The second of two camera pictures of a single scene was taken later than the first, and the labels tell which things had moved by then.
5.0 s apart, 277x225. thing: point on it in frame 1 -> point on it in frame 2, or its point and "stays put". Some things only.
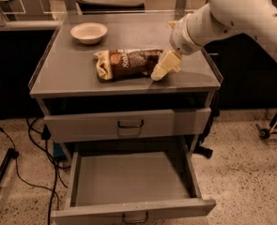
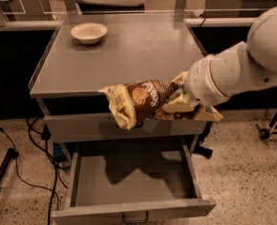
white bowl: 89,33 stays put
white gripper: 181,37 -> 198,80
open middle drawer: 138,187 stays put
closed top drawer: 129,125 stays put
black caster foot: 201,150 stays put
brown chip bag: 124,64 -> 135,102
